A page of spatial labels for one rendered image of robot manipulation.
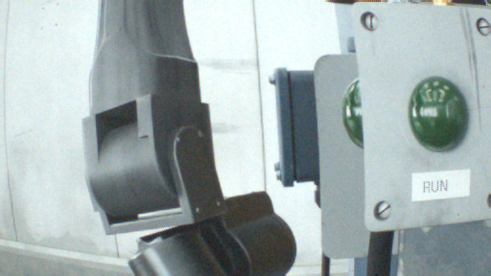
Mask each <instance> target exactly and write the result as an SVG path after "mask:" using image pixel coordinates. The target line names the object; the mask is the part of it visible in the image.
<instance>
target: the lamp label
mask: <svg viewBox="0 0 491 276"><path fill-rule="evenodd" d="M470 174H471V172H470V170H457V171H442V172H417V173H413V174H412V175H411V176H412V189H411V192H412V201H421V200H433V199H443V198H448V197H456V196H469V195H470Z"/></svg>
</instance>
